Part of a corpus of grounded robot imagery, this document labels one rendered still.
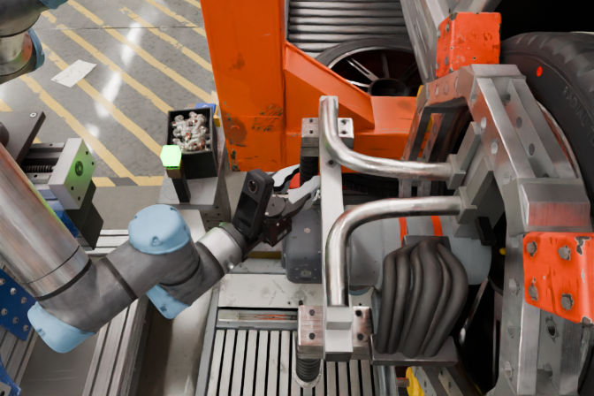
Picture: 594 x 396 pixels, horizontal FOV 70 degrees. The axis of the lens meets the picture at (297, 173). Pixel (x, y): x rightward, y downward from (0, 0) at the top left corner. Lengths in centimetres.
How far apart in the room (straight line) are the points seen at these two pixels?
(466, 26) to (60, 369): 130
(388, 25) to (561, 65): 189
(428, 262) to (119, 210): 159
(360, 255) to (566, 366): 28
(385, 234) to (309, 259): 59
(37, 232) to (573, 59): 64
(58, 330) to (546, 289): 53
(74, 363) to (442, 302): 114
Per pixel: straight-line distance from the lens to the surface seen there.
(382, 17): 250
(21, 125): 109
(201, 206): 127
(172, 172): 116
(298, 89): 103
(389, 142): 114
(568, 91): 57
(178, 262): 63
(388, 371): 137
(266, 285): 152
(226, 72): 99
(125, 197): 196
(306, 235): 123
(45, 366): 146
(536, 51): 64
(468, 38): 70
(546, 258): 44
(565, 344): 52
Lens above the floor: 144
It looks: 50 degrees down
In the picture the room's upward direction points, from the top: straight up
